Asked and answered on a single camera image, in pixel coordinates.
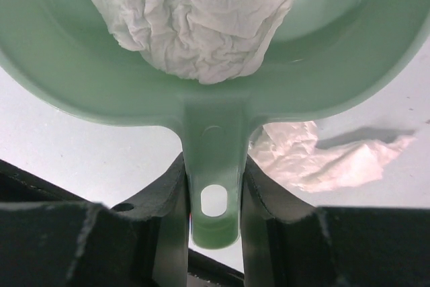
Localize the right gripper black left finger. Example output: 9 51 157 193
112 154 188 286

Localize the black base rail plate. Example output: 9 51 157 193
1 162 244 286

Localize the white paper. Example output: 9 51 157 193
248 121 415 193
91 0 294 85

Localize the green dustpan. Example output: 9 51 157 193
1 0 429 249

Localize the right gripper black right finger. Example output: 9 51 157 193
240 155 318 287

